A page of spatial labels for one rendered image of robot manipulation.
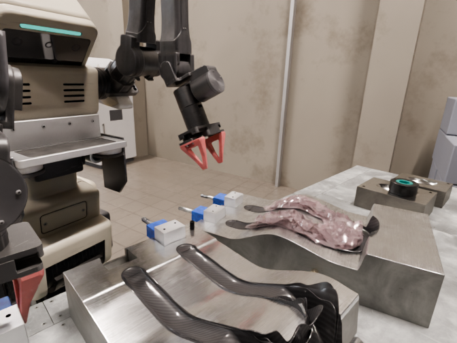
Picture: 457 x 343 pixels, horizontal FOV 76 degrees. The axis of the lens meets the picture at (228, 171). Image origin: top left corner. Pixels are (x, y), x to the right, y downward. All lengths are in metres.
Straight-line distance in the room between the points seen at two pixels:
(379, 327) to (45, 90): 0.83
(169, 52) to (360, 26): 2.59
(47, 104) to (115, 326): 0.53
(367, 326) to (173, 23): 0.72
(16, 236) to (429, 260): 0.61
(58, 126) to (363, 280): 0.73
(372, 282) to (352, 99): 2.63
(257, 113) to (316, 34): 1.01
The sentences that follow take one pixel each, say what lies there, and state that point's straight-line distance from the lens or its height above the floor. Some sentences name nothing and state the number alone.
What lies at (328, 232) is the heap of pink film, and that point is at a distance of 0.66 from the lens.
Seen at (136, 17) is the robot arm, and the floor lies 1.33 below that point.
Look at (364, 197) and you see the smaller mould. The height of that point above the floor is 0.84.
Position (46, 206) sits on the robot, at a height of 0.89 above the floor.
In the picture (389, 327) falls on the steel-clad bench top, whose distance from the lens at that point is 0.64.
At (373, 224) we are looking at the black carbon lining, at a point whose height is 0.90.
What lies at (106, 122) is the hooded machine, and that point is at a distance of 4.09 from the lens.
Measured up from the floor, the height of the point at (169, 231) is 0.92.
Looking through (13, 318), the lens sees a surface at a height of 0.96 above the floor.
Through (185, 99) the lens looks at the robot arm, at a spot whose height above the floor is 1.15.
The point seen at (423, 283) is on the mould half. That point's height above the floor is 0.88.
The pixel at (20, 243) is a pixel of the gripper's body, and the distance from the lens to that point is 0.35.
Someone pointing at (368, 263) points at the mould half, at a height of 0.89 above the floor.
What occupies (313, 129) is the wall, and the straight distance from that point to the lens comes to 3.26.
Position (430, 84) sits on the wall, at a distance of 3.09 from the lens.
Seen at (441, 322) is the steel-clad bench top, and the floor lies 0.80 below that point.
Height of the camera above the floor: 1.20
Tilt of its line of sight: 18 degrees down
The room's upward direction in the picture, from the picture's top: 2 degrees clockwise
